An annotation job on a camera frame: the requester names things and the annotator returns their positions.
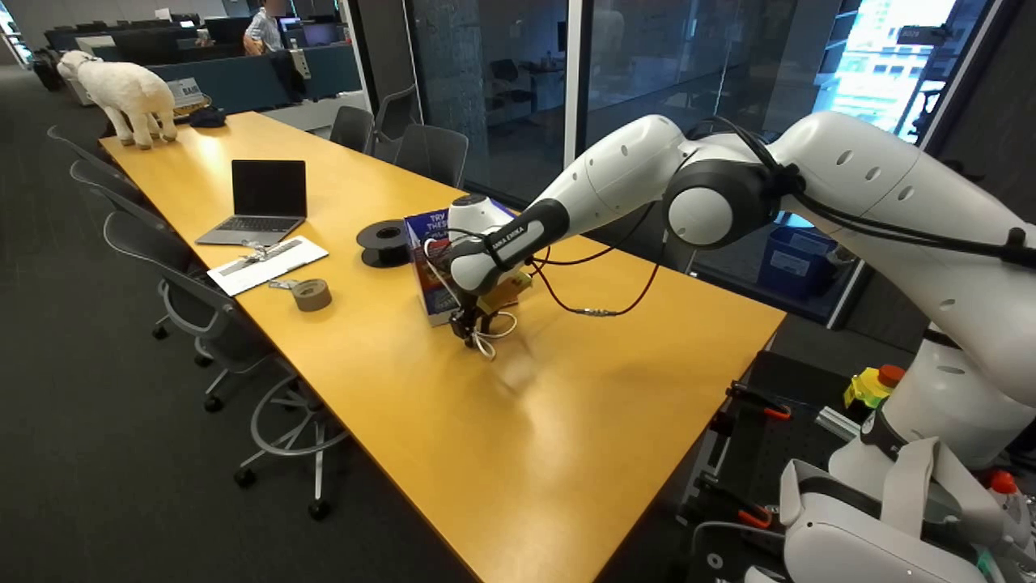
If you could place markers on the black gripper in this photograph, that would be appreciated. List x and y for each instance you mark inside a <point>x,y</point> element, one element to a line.
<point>473,309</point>

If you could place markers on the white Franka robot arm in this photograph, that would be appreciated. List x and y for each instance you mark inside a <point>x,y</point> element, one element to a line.
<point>863,194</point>

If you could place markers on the blue printed cardboard box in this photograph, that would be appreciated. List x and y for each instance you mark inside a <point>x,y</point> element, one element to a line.
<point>428,275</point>

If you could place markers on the plastic filament spool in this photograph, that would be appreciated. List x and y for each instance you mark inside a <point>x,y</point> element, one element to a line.
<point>386,245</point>

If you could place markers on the grey tape roll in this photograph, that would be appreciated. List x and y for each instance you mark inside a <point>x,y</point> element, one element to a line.
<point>313,291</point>

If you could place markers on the white paper sheet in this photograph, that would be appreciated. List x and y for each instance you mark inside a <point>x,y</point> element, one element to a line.
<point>271,262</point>

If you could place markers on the open dark laptop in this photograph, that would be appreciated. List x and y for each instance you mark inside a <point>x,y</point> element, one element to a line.
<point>265,187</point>

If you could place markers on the black equipment cart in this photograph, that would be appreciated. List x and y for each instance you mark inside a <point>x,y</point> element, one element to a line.
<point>747,463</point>

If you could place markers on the blue storage bin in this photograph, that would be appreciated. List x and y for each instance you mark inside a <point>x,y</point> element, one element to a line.
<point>797,269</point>

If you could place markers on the small black desk device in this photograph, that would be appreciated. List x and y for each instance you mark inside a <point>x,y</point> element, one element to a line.
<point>208,118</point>

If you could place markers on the blue office partition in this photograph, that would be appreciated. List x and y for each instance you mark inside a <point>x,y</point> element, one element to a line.
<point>236,81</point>

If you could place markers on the person in light shirt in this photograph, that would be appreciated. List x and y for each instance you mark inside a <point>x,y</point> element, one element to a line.
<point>263,28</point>

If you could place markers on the yellow emergency stop button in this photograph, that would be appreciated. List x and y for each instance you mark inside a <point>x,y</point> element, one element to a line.
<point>868,388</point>

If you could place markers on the white polar bear plush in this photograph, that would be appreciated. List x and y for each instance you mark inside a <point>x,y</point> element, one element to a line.
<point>129,91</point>

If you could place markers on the white robot at right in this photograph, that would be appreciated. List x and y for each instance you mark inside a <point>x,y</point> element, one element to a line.
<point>863,538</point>

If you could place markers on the red capped bottle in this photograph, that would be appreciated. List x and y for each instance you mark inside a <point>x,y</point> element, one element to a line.
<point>1005,482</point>

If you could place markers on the yellow wrist camera mount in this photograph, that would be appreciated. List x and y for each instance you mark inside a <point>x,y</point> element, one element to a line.
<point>513,289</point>

